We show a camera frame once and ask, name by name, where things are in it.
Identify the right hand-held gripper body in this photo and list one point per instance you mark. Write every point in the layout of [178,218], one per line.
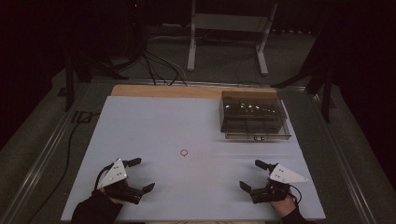
[285,176]

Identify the white table mat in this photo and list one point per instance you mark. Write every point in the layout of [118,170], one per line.
[186,124]

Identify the white metal stand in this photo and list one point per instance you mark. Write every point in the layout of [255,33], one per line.
[230,22]

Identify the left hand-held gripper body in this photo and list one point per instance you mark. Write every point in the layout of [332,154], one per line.
[115,174]

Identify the aluminium frame rail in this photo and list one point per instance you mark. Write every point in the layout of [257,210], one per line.
[218,84]
[37,168]
[342,174]

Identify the person's left hand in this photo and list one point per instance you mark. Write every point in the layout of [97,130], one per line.
[109,196]

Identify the black tripod stand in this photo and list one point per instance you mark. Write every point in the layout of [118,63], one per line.
[326,93]

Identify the person's right hand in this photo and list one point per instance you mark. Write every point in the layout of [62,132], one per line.
[284,207]

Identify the transparent brown drawer box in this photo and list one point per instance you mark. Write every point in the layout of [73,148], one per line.
[253,119]

